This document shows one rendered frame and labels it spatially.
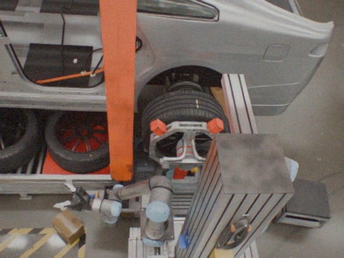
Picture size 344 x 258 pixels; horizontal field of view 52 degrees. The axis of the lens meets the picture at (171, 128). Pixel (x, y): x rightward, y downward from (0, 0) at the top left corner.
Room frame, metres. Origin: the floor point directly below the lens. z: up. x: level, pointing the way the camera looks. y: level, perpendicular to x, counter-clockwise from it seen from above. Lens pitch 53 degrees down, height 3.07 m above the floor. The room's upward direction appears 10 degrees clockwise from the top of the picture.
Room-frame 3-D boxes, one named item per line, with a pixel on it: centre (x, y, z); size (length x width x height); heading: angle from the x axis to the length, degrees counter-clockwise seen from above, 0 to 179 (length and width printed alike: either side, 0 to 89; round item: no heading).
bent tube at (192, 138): (1.42, -0.24, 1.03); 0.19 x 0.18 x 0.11; 11
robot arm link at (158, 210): (0.77, -0.01, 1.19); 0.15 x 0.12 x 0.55; 177
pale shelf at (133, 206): (1.17, 0.37, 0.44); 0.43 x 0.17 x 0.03; 101
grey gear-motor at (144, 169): (1.71, 0.19, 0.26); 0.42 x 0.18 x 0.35; 11
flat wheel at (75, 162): (1.76, 0.76, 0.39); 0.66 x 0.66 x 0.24
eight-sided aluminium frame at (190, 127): (1.53, -0.12, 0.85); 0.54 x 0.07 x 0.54; 101
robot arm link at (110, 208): (0.78, 0.26, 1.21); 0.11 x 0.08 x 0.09; 87
